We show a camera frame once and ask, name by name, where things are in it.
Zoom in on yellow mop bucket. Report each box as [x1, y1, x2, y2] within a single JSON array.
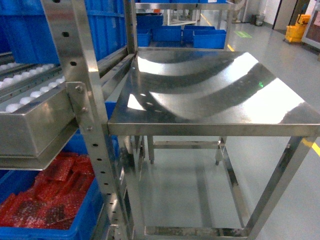
[[285, 14, 311, 43]]

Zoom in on stainless steel shelf rack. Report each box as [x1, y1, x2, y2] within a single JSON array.
[[0, 0, 137, 240]]

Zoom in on background steel trolley rack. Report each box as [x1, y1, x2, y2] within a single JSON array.
[[131, 0, 236, 51]]

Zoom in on blue bin with red parts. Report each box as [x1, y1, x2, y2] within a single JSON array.
[[0, 134, 103, 240]]

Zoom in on stainless steel side table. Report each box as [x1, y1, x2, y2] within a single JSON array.
[[108, 48, 320, 240]]

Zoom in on red parts in bin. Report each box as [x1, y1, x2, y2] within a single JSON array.
[[0, 152, 95, 230]]

